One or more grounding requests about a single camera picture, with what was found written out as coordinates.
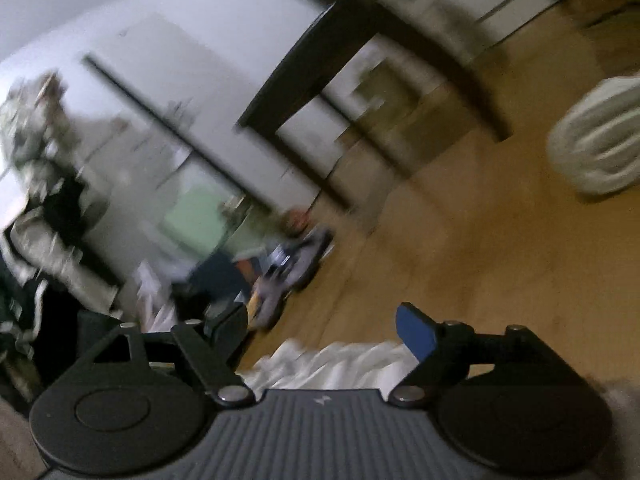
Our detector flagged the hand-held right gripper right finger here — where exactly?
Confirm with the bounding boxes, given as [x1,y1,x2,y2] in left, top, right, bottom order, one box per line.
[385,301,571,408]

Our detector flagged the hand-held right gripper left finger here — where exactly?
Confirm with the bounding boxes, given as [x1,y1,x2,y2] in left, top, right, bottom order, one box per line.
[75,300,256,406]

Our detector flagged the white ribbed slide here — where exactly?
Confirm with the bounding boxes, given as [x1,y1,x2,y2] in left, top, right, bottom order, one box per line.
[242,339,418,392]

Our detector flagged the white clog purple charm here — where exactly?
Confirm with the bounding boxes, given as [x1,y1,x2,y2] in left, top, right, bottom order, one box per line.
[546,74,640,195]

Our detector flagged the dark blue box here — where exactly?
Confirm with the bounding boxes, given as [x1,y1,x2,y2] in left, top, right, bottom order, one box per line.
[175,252,253,316]

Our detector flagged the grey black-soled sandal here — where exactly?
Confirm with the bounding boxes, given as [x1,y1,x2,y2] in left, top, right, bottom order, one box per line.
[250,280,293,333]
[280,227,335,291]

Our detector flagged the white plastic bag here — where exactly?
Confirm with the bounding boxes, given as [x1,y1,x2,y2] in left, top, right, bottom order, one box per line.
[132,260,178,333]

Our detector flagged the shiny green gift bag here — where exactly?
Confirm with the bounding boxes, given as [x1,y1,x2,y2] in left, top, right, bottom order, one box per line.
[220,200,296,266]

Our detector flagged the pale green board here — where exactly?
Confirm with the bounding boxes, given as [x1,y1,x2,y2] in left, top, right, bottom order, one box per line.
[162,182,228,261]

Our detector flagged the black hanging garment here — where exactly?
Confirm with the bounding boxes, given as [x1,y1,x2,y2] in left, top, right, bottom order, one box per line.
[40,175,101,248]

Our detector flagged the dark striped garment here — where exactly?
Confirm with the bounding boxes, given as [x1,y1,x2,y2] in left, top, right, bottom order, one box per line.
[0,270,51,401]

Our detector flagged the black pole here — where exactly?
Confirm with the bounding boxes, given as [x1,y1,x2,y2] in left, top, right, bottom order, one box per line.
[82,54,273,213]

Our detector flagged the gold paper bag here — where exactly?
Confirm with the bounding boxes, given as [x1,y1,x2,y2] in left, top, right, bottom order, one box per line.
[345,57,451,171]

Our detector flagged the patterned hanging cloth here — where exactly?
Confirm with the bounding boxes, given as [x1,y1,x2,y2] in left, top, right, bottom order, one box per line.
[0,71,68,196]

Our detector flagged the dark wooden table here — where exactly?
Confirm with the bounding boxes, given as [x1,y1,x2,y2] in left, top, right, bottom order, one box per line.
[235,0,513,213]

